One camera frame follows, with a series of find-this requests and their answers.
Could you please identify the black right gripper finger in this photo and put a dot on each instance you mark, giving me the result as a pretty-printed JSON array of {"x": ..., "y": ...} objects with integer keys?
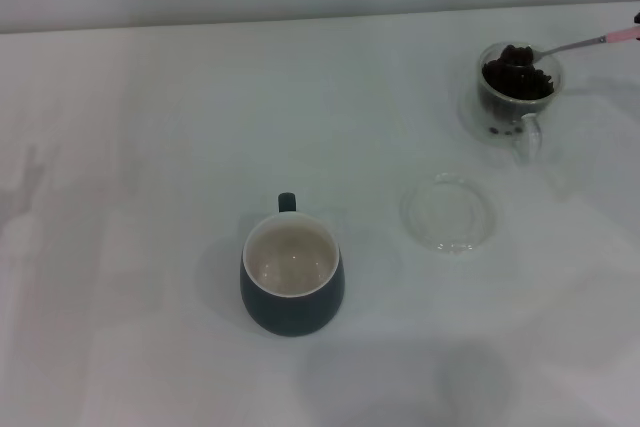
[{"x": 637, "y": 17}]

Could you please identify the scooped coffee beans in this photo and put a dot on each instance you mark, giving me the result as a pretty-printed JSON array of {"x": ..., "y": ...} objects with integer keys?
[{"x": 515, "y": 54}]

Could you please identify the clear glass round dish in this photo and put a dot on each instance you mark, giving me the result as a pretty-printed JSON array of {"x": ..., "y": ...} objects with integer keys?
[{"x": 425, "y": 232}]

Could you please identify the dark teal ceramic mug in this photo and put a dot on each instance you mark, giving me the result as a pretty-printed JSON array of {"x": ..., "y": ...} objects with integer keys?
[{"x": 290, "y": 314}]

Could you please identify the coffee beans pile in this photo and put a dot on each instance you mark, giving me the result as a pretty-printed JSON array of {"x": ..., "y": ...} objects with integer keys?
[{"x": 520, "y": 84}]

